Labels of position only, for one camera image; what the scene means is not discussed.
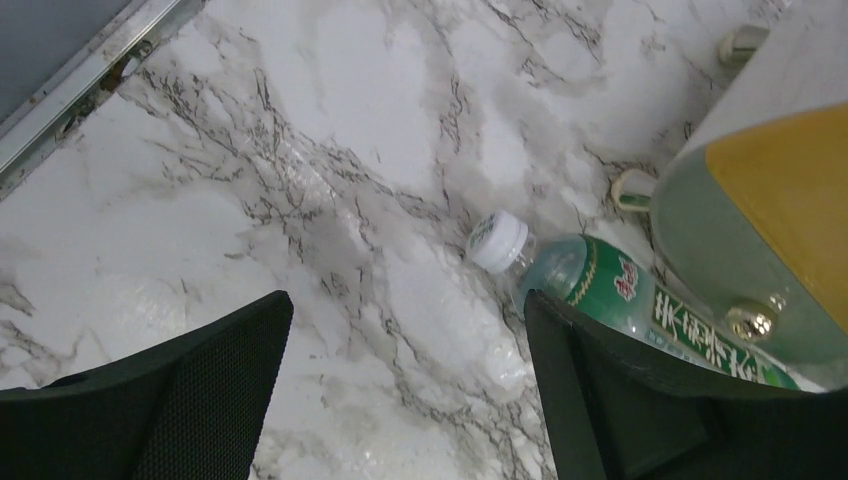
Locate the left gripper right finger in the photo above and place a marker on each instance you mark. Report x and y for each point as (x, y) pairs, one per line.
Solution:
(616, 408)

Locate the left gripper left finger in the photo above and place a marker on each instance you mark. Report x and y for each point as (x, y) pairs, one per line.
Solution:
(192, 407)

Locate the green tinted plastic bottle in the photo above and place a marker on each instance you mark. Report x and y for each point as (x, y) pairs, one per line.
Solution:
(606, 284)

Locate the cream and orange cylinder box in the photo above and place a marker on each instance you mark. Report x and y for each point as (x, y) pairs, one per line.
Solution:
(751, 215)

